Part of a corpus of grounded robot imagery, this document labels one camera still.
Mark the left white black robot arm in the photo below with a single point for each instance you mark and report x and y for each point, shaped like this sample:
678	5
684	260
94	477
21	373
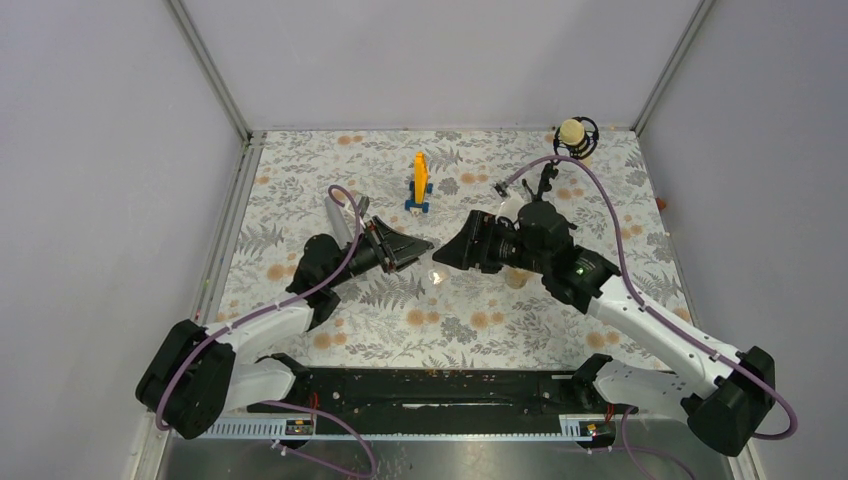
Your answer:
201	372

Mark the blue yellow toy block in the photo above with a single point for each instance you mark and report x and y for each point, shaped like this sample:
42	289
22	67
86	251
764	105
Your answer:
420	186

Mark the floral patterned table mat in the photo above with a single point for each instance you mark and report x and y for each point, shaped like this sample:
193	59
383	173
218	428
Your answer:
402	320

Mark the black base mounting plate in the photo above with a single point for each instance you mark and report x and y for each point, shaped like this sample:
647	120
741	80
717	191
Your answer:
412	396

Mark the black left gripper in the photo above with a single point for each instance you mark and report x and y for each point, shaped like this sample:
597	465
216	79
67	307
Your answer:
397	249

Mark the white slotted cable duct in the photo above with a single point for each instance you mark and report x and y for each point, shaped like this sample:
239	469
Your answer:
303	427

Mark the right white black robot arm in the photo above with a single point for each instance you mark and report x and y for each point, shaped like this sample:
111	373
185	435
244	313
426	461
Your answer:
716	389

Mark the grey handheld microphone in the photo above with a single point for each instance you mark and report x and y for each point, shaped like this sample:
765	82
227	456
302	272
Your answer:
339	227

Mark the black microphone tripod stand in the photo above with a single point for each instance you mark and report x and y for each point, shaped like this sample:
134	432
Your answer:
544	185

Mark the cream foam studio microphone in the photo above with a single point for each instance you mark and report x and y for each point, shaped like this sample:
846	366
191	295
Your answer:
576	138

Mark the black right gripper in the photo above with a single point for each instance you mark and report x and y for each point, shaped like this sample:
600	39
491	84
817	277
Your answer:
461	251

